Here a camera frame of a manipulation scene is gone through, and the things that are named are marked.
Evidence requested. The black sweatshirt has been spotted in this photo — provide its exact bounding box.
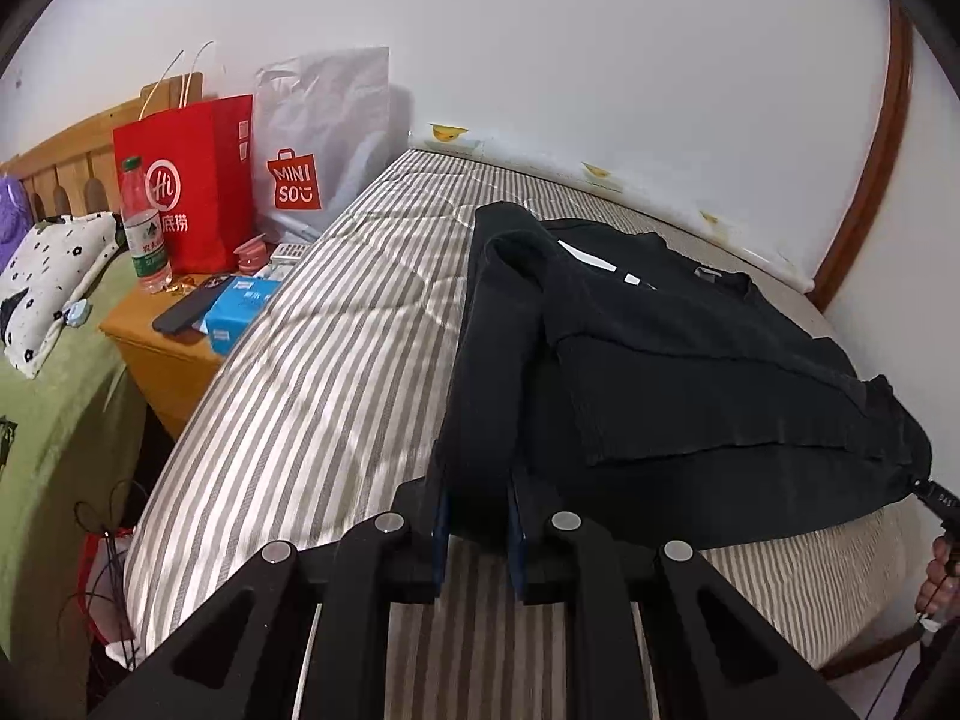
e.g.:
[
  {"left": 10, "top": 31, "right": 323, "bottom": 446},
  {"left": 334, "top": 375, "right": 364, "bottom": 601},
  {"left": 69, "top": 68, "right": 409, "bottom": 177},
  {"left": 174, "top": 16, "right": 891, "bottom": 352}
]
[{"left": 434, "top": 203, "right": 932, "bottom": 550}]

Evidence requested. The person's right hand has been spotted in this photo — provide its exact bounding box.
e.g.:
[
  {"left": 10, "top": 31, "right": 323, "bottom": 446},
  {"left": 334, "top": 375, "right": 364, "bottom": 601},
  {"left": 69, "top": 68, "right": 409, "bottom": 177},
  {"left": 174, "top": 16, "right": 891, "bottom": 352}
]
[{"left": 914, "top": 536, "right": 958, "bottom": 621}]

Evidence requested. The striped mattress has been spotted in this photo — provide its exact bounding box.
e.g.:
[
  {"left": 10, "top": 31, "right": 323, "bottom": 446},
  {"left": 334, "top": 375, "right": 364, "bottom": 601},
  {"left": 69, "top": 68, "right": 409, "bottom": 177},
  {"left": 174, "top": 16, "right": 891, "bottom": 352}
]
[{"left": 122, "top": 146, "right": 932, "bottom": 720}]

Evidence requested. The blue tissue pack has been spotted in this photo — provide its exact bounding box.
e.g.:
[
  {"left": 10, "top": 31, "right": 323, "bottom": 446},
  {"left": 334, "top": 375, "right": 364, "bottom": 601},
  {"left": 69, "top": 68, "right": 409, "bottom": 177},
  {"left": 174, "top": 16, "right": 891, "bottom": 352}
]
[{"left": 203, "top": 277, "right": 281, "bottom": 356}]

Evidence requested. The wooden nightstand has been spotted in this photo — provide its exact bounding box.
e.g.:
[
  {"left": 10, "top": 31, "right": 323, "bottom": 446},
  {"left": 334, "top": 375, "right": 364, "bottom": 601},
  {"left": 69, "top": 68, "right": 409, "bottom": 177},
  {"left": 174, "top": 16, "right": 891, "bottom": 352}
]
[{"left": 99, "top": 275, "right": 223, "bottom": 439}]

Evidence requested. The white remote control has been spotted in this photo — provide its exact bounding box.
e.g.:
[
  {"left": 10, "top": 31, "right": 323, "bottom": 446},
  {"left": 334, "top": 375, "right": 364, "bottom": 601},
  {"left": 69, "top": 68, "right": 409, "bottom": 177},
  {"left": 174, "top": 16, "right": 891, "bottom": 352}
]
[{"left": 270, "top": 242, "right": 309, "bottom": 265}]

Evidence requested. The black smartphone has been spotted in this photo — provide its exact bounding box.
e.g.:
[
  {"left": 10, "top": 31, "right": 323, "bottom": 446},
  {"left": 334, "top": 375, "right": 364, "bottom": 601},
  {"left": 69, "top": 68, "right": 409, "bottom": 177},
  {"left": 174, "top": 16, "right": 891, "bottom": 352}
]
[{"left": 151, "top": 275, "right": 235, "bottom": 335}]

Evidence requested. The pink small cup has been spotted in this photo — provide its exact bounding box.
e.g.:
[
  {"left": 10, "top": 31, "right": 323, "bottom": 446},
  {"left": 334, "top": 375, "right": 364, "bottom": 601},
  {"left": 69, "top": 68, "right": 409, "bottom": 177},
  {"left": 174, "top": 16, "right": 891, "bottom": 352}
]
[{"left": 235, "top": 234, "right": 270, "bottom": 277}]

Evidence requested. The green bed sheet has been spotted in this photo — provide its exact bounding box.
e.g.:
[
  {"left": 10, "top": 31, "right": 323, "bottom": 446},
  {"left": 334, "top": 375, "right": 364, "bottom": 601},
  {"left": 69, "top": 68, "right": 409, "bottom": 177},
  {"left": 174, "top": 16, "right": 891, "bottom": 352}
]
[{"left": 2, "top": 254, "right": 146, "bottom": 718}]

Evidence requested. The plastic water bottle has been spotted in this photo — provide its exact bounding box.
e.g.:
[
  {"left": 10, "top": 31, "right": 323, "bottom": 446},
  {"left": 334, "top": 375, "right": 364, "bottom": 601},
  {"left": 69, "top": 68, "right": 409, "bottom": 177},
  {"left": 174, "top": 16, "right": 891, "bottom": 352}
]
[{"left": 121, "top": 156, "right": 172, "bottom": 293}]

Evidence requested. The white Miniso shopping bag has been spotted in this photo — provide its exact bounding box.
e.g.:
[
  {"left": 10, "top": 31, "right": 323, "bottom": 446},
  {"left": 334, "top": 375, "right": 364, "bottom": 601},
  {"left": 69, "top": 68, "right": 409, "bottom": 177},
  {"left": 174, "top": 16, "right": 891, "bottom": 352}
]
[{"left": 251, "top": 47, "right": 391, "bottom": 244}]

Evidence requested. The red paper shopping bag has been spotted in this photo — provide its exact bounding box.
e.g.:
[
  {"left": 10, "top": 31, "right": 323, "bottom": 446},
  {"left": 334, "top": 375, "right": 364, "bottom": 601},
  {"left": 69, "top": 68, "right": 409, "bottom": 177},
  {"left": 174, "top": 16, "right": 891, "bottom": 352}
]
[{"left": 112, "top": 70, "right": 254, "bottom": 275}]

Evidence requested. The white black-dotted pillow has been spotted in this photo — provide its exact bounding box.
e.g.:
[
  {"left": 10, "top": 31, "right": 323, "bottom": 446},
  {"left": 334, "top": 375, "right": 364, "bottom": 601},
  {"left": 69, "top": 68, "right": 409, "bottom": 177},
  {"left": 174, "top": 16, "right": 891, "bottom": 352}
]
[{"left": 2, "top": 211, "right": 121, "bottom": 379}]

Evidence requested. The wooden headboard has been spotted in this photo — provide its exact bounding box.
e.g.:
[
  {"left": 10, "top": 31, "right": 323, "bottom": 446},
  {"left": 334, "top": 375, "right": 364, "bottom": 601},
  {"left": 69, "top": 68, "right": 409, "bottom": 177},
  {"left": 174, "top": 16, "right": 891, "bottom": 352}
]
[{"left": 2, "top": 71, "right": 203, "bottom": 221}]

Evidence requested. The purple plastic bag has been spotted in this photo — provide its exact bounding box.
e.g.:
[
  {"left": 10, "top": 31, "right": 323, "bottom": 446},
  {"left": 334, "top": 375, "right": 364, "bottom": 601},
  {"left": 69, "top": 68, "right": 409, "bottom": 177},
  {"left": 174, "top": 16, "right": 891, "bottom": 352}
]
[{"left": 0, "top": 174, "right": 34, "bottom": 270}]

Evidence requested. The black cable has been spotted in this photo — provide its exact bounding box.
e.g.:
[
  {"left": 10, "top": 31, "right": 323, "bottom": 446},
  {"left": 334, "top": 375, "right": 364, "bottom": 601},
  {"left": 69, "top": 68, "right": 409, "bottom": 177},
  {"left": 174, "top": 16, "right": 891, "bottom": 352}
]
[{"left": 860, "top": 609, "right": 928, "bottom": 720}]

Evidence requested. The brown wooden door frame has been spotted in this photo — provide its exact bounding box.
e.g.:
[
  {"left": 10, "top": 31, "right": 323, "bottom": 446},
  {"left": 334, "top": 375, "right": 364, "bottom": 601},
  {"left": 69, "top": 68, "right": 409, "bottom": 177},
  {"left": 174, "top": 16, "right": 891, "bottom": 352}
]
[{"left": 809, "top": 0, "right": 914, "bottom": 312}]

